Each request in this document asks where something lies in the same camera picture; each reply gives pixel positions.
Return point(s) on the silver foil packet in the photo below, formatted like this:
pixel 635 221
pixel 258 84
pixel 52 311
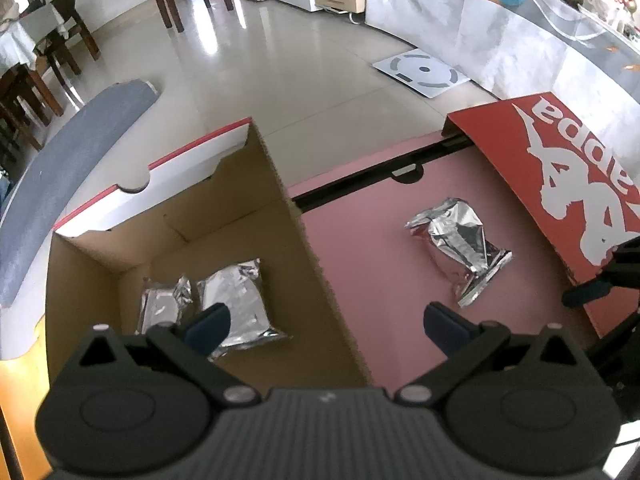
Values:
pixel 160 305
pixel 455 240
pixel 235 295

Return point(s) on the grey rolled rug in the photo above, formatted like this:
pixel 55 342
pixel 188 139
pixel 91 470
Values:
pixel 65 170

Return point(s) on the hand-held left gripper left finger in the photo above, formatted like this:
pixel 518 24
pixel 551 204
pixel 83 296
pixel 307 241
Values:
pixel 212 322

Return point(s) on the cardboard shoe box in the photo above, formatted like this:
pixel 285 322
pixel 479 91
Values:
pixel 300 270

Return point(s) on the red shoe box lid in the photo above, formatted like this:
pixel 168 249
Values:
pixel 525 160

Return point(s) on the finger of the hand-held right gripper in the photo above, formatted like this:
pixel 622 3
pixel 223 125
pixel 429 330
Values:
pixel 582 294

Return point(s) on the yellow plastic chair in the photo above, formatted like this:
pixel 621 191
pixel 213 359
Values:
pixel 20 410

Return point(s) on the dining table with white cloth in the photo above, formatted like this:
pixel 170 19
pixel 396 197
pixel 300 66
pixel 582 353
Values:
pixel 20 35

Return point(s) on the white cloth covered cabinet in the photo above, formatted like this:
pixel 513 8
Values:
pixel 475 45

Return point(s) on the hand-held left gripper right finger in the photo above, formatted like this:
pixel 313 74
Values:
pixel 442 322

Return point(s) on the white body scale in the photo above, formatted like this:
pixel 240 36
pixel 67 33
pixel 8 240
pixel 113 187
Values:
pixel 422 71

